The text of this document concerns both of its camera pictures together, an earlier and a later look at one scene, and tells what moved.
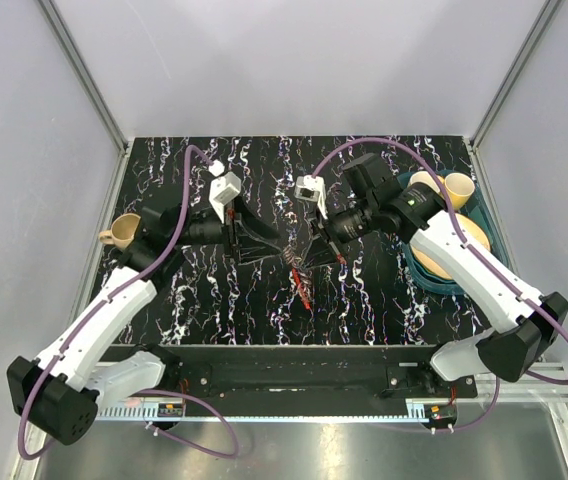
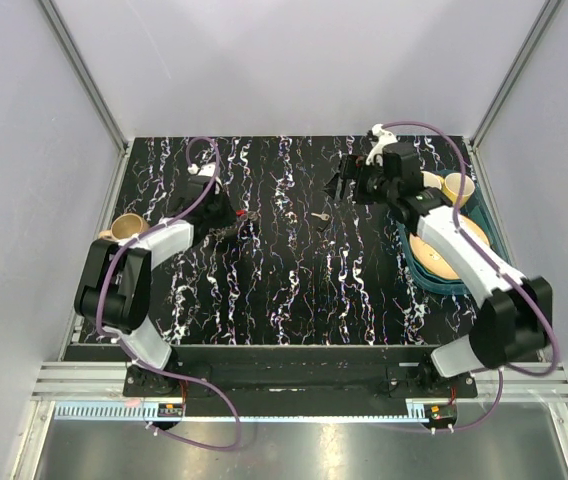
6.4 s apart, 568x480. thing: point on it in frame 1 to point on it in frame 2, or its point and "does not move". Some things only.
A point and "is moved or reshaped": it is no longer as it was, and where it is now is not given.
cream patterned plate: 469,226 does not move
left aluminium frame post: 84,75 does not move
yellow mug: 459,188 does not move
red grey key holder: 302,279 is moved or reshaped
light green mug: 425,177 does not move
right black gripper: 318,251 to 355,168
